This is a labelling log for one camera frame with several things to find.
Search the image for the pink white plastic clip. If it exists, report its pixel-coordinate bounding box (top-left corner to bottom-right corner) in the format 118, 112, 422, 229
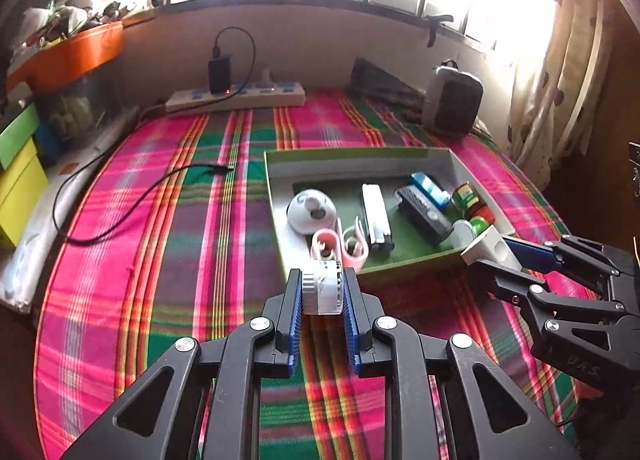
310, 216, 371, 271

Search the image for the green cardboard box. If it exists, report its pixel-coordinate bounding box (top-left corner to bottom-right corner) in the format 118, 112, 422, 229
263, 146, 516, 286

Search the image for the pink green plaid blanket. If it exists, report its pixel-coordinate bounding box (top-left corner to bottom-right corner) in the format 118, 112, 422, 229
32, 90, 601, 460

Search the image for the green storage box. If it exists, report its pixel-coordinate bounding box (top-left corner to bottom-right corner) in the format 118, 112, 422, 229
0, 105, 41, 168

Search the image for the green can with red cap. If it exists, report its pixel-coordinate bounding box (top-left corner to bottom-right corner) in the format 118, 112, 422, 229
451, 183, 493, 223

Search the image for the black cable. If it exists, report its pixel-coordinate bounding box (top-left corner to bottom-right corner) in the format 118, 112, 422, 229
52, 26, 257, 245

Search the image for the white power strip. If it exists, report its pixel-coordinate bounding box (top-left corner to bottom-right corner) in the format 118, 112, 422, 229
165, 82, 307, 114

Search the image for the white cylindrical dial device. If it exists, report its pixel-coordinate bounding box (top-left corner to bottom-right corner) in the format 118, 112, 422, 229
300, 260, 347, 317

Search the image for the black charger adapter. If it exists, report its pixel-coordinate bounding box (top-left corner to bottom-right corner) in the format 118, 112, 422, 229
207, 56, 233, 95

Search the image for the pile of clutter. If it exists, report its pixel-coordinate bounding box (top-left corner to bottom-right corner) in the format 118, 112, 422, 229
15, 0, 166, 48

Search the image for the orange bin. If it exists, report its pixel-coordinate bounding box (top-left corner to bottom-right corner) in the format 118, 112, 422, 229
5, 21, 125, 91

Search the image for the small blue box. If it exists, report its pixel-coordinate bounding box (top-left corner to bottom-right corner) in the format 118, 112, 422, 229
410, 173, 451, 208

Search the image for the black window hook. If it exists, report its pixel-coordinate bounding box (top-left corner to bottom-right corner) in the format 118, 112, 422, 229
425, 14, 455, 47

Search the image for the white green suction cap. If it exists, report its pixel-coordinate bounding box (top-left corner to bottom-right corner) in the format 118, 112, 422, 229
440, 217, 491, 251

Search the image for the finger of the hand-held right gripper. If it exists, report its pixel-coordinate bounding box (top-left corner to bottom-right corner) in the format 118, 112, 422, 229
472, 260, 626, 336
502, 235, 618, 286

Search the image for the grey black heater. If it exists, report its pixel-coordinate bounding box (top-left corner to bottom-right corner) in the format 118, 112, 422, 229
422, 59, 485, 138

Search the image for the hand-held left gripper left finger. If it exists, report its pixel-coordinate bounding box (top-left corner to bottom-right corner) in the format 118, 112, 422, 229
60, 270, 306, 460

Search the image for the black electric shaver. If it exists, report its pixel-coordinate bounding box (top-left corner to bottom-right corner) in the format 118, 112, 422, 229
395, 185, 455, 243

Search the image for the silver black flashlight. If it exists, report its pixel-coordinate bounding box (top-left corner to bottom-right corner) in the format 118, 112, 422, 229
361, 183, 393, 253

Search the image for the blue storage box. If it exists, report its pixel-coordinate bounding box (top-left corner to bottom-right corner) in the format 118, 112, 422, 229
35, 117, 63, 166

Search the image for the white round dome knob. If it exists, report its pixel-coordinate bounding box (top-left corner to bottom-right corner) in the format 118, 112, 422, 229
286, 189, 340, 237

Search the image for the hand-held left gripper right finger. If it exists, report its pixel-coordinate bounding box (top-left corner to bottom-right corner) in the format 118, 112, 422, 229
342, 273, 581, 460

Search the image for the yellow storage box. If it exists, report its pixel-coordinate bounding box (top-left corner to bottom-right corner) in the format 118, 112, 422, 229
0, 143, 50, 248

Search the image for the cream heart print curtain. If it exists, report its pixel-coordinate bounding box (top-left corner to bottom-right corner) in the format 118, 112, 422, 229
505, 0, 621, 186

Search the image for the clear plastic container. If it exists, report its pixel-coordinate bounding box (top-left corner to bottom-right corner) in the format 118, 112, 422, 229
37, 73, 126, 141

